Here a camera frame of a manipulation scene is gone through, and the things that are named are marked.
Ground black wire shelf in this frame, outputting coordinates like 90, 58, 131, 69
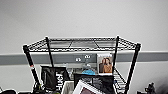
22, 35, 143, 94

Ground black bag with white print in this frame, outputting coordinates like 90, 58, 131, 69
39, 64, 71, 92

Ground white flat box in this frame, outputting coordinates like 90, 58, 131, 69
72, 79, 105, 94

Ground long grey wall band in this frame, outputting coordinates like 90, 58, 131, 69
0, 50, 168, 66

